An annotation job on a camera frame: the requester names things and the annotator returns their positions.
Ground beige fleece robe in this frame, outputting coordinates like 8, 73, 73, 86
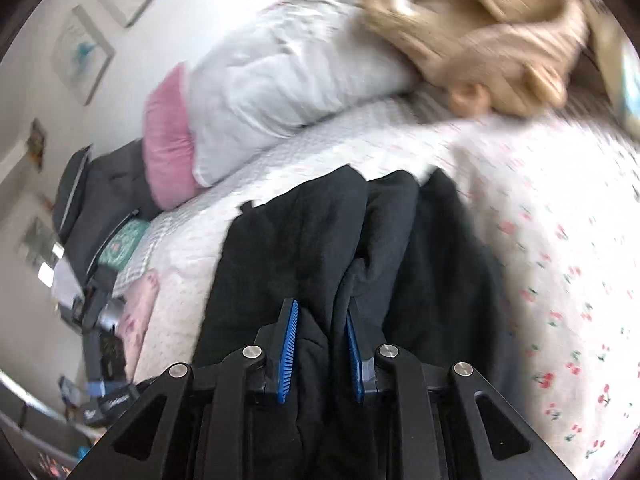
360, 0, 588, 117

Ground pink velvet pillow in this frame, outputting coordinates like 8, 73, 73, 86
142, 63, 200, 210

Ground teal patterned box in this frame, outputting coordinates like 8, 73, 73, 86
99, 219, 150, 271

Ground framed wall picture blue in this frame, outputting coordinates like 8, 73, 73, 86
51, 6, 115, 106

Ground dark bag on chair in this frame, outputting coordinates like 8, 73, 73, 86
52, 140, 160, 284

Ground cherry print bed sheet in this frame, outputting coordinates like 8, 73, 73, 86
114, 91, 639, 479

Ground black quilted jacket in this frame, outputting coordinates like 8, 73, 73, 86
192, 166, 521, 479

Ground white grey pillow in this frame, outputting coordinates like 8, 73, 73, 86
185, 0, 421, 189

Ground cream tote bag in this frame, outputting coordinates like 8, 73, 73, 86
582, 0, 639, 139

